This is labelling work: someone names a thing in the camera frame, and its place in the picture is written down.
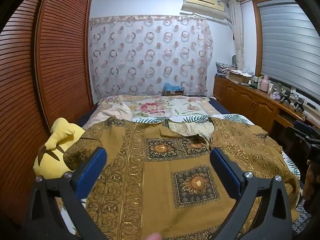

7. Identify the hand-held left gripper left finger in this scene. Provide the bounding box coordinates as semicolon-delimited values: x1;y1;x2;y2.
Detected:
24;147;118;240

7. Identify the person's right hand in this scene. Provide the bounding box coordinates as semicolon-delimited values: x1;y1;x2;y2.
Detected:
303;159;320;207

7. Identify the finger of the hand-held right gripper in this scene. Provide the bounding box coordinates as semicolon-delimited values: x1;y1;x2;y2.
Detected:
294;120;320;144

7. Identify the beige pillow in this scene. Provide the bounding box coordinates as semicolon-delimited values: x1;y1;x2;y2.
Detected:
82;102;133;128

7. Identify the floral blanket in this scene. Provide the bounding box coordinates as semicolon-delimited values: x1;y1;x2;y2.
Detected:
99;95;225;121

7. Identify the brown patterned garment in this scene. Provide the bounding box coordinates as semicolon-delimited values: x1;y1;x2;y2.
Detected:
64;116;300;240

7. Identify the wooden louvred wardrobe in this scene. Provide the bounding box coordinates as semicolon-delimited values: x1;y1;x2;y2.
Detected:
0;0;94;230

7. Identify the grey window blind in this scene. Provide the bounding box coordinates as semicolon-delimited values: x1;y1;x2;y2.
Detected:
259;0;320;100

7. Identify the white window curtain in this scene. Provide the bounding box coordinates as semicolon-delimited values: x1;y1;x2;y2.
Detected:
228;0;245;70

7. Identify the stack of folded cloths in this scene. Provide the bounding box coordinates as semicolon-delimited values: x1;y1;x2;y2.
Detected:
215;61;238;77

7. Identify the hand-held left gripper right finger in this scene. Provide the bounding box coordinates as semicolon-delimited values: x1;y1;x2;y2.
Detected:
209;147;294;240

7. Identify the yellow plush toy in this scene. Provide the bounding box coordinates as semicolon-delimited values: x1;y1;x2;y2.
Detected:
34;117;87;179

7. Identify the wooden window frame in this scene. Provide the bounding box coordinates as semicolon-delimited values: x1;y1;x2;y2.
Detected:
252;0;288;77

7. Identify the grey patterned cloth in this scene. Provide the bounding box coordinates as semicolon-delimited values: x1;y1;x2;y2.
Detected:
292;200;310;233

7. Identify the cardboard box with blue bag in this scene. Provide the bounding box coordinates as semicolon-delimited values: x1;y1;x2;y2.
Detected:
162;82;185;97

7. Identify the wooden sideboard cabinet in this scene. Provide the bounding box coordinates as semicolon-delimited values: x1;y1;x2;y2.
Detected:
213;76;320;140

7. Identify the wall air conditioner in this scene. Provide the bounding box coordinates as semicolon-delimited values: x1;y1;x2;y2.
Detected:
180;0;225;20

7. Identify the open cardboard box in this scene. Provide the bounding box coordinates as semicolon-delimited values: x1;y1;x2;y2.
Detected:
226;70;253;84

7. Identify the ring patterned sheer curtain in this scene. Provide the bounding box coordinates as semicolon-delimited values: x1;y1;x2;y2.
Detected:
89;15;214;98

